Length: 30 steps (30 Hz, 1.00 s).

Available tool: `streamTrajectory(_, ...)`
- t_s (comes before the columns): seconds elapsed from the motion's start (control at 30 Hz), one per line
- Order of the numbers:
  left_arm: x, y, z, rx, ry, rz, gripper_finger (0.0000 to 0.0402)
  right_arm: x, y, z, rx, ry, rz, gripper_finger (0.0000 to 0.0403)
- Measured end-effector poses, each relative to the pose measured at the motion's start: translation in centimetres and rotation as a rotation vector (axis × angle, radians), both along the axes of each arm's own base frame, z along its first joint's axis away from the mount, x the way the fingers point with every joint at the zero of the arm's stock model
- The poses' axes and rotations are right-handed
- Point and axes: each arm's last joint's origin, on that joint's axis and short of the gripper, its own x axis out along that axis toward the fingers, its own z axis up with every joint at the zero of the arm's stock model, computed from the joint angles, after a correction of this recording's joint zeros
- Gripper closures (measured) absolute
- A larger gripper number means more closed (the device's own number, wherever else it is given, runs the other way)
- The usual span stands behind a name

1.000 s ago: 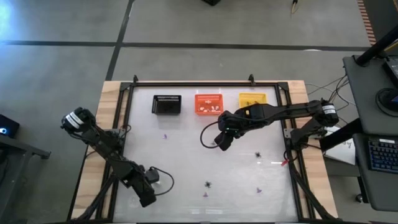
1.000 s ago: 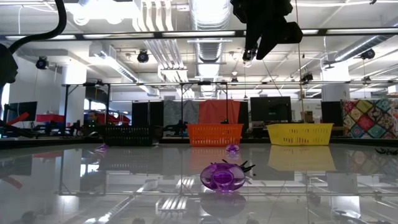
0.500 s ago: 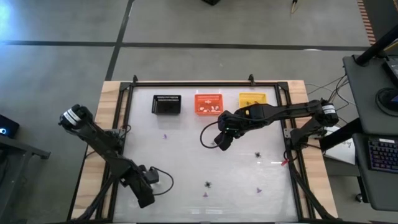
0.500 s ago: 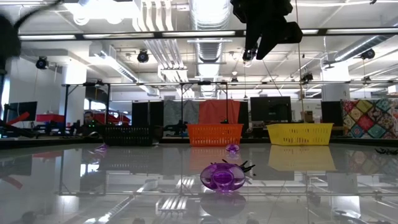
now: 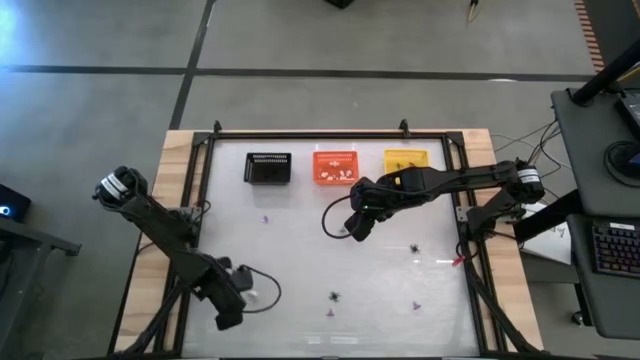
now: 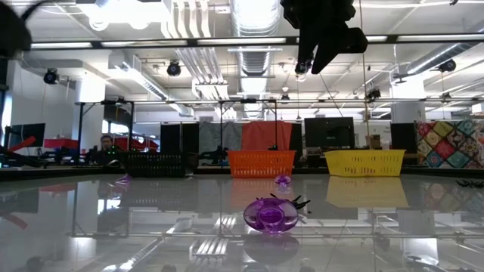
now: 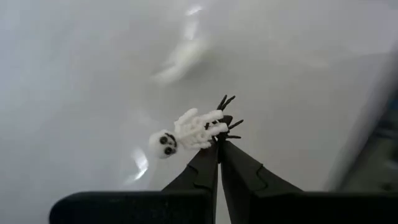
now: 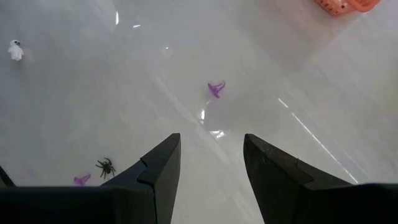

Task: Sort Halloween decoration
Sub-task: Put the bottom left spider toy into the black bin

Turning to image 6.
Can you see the silver ventilation duct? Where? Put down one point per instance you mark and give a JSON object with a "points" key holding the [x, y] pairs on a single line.
{"points": [[257, 60], [435, 62]]}

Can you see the person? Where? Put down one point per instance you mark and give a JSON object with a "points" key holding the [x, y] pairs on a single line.
{"points": [[107, 145]]}

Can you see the grey hanging cloth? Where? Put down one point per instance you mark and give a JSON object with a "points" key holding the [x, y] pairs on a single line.
{"points": [[211, 136]]}

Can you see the black computer monitor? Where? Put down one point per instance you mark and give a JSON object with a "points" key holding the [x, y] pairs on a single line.
{"points": [[26, 135], [329, 132], [402, 138]]}

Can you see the black overhead frame bar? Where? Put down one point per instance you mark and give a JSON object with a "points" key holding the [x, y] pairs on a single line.
{"points": [[392, 38]]}

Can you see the colourful patchwork quilt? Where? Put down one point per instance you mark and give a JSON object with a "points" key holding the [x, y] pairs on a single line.
{"points": [[450, 143]]}

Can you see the black partition panel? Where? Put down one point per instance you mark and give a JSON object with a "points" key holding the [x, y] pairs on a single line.
{"points": [[179, 138]]}

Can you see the yellow plastic basket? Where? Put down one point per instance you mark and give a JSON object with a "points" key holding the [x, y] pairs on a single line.
{"points": [[363, 163]]}

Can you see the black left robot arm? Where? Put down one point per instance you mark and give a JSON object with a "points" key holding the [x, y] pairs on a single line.
{"points": [[13, 30]]}

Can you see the orange hanging cloth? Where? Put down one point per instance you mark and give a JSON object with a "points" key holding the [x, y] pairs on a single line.
{"points": [[266, 132]]}

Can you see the brown cardboard box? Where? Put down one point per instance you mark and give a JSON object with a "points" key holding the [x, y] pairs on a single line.
{"points": [[374, 141]]}

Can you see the red cloth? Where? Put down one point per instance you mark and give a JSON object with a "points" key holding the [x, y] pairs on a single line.
{"points": [[147, 144]]}

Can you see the black plastic basket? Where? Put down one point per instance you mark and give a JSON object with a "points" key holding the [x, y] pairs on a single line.
{"points": [[155, 166]]}

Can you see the orange plastic basket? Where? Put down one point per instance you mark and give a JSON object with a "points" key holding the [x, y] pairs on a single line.
{"points": [[261, 164]]}

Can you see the red bar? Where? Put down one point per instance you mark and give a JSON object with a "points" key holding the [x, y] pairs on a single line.
{"points": [[23, 143]]}

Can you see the thin grey vertical rod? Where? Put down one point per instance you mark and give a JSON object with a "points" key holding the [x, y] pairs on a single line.
{"points": [[365, 113]]}

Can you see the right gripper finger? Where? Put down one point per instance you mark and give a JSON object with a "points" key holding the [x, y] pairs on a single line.
{"points": [[327, 54], [307, 49]]}

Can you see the red box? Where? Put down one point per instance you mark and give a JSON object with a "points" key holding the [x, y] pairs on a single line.
{"points": [[60, 143]]}

